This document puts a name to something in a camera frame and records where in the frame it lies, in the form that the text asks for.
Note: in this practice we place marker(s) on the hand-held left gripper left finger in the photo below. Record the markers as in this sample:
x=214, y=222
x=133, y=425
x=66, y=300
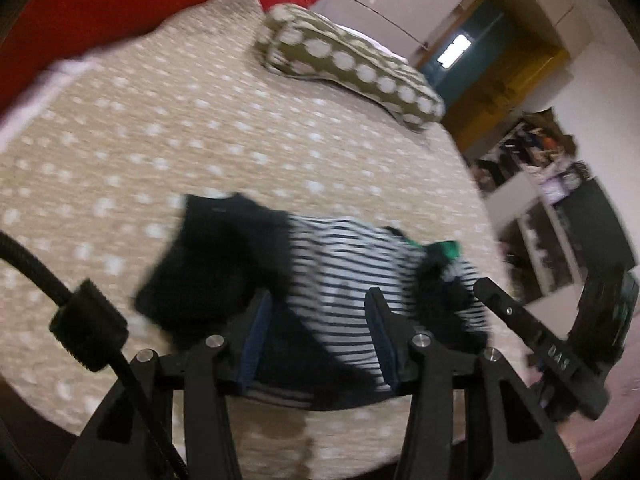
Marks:
x=256, y=345

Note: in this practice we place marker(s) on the dark cabinet panel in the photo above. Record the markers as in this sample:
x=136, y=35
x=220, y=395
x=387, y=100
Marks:
x=597, y=225

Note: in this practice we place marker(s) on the beige dotted bedspread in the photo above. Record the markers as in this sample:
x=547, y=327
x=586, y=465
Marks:
x=200, y=135

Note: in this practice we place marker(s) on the black and white striped shirt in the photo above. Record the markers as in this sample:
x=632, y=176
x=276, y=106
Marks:
x=330, y=285

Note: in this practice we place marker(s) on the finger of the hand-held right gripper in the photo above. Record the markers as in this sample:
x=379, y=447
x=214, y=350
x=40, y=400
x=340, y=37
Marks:
x=520, y=317

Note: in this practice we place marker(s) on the red blanket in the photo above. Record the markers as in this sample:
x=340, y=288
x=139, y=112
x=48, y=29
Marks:
x=125, y=0

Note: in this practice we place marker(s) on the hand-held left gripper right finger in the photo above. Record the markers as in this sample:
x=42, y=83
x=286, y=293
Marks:
x=381, y=335

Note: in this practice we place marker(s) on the yellow door frame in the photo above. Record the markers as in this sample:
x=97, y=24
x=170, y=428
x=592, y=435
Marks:
x=505, y=60

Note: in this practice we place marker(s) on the white cluttered shelf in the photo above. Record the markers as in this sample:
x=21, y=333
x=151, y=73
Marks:
x=530, y=195

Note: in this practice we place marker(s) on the olive polka-dot pillow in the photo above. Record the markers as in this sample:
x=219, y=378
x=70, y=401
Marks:
x=345, y=60

